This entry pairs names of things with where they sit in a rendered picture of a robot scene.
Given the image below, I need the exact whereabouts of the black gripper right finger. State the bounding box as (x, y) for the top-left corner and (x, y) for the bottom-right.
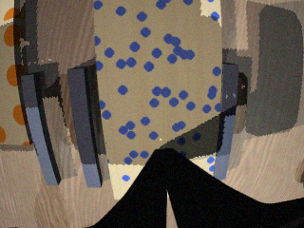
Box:
(163, 148), (304, 228)

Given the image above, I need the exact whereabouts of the cream strip with orange polka dots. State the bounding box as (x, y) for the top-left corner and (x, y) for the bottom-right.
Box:
(0, 0), (33, 145)

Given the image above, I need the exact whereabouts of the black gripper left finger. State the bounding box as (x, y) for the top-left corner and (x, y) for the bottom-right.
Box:
(88, 148), (167, 228)

